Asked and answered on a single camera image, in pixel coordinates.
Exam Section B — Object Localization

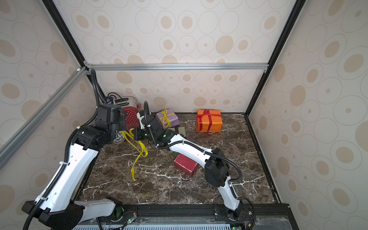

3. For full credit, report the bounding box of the black frame post right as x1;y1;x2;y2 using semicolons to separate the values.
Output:
244;0;306;118

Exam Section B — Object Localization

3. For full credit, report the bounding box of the green gift box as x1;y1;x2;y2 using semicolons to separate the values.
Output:
169;127;186;138

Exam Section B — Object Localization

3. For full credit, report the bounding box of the yellow ribbon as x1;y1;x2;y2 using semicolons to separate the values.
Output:
121;129;149;181
160;109;176;128

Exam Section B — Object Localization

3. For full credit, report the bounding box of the yellow ribbon on purple box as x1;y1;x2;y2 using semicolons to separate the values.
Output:
160;109;176;128

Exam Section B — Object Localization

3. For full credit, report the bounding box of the horizontal aluminium bar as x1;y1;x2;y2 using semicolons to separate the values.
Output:
87;63;269;71

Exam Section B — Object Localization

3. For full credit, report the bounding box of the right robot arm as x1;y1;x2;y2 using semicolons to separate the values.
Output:
133;101;256;230

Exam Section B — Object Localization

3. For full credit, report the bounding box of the black frame post left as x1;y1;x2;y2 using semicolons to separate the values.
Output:
41;0;107;103

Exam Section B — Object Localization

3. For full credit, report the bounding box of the patterned ceramic bowl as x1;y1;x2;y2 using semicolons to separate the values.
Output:
113;132;125;144

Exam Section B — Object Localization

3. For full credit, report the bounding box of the red polka dot toaster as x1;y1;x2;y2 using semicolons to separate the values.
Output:
108;92;141;131

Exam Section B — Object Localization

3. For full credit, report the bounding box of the diagonal aluminium bar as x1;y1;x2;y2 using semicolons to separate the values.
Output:
1;67;87;168

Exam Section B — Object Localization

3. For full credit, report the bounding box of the orange gift box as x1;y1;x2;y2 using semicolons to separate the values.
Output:
195;109;223;133

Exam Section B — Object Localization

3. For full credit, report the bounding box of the red ribbon on orange box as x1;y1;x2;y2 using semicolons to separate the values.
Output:
196;109;222;132

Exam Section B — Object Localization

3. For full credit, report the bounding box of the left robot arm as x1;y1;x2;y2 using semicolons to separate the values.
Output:
22;69;127;230

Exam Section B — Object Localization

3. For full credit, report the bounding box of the purple gift box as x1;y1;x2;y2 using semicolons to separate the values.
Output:
156;108;180;129

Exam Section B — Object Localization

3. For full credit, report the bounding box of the black frame post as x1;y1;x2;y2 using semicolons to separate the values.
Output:
41;0;107;103
244;0;306;118

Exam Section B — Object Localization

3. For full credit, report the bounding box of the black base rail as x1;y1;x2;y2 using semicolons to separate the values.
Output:
51;203;291;230

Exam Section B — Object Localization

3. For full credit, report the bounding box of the dark red gift box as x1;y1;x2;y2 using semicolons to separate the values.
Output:
173;154;199;177

